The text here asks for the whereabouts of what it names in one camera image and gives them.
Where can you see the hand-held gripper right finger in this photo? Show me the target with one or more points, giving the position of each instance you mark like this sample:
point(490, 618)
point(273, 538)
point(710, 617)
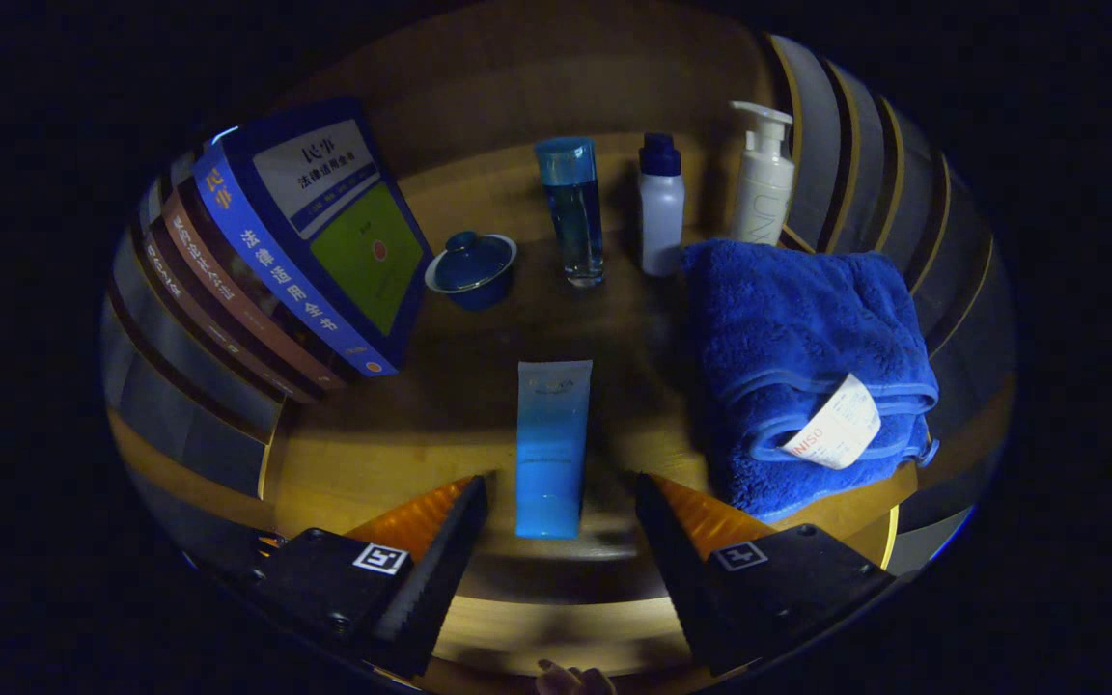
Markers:
point(686, 579)

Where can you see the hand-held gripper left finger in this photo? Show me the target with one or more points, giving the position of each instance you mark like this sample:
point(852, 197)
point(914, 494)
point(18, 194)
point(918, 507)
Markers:
point(440, 579)

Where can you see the blue cosmetic tube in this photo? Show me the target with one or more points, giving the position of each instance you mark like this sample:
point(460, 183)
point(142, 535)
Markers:
point(551, 454)

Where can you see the wooden countertop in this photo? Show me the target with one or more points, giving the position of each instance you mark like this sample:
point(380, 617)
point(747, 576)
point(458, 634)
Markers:
point(459, 386)

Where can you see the blue folded towel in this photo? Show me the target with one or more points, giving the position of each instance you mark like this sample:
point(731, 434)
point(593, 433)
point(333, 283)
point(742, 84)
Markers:
point(788, 319)

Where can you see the blue lidded cup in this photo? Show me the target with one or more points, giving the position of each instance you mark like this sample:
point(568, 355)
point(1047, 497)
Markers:
point(471, 270)

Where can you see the reddish brown book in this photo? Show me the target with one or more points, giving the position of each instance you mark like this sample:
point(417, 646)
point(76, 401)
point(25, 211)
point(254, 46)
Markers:
point(237, 299)

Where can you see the white bottle with blue cap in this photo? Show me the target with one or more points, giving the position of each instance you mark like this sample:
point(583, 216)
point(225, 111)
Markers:
point(661, 222)

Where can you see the dark brown book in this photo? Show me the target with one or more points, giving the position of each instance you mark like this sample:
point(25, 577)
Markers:
point(199, 314)

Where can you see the clear blue bottle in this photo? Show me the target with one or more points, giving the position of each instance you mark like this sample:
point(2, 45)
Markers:
point(573, 212)

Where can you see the thick blue book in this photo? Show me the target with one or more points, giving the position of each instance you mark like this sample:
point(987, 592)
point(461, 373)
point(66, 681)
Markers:
point(324, 212)

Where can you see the white pump bottle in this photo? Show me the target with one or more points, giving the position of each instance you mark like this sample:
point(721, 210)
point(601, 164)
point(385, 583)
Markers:
point(762, 193)

